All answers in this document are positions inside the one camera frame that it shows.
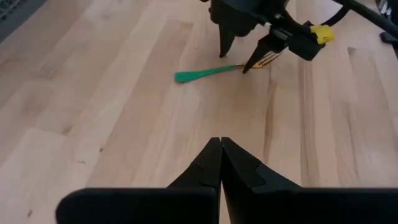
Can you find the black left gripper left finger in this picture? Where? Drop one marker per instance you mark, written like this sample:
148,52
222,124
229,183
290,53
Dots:
174,205

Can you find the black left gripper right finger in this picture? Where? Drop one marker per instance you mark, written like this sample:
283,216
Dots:
295,205

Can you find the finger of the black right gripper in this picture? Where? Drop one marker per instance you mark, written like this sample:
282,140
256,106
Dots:
225,37
267,43

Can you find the grey mesh silverware basket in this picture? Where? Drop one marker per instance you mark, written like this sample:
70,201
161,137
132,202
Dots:
12,15

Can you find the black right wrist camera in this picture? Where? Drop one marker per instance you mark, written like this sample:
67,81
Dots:
306,43

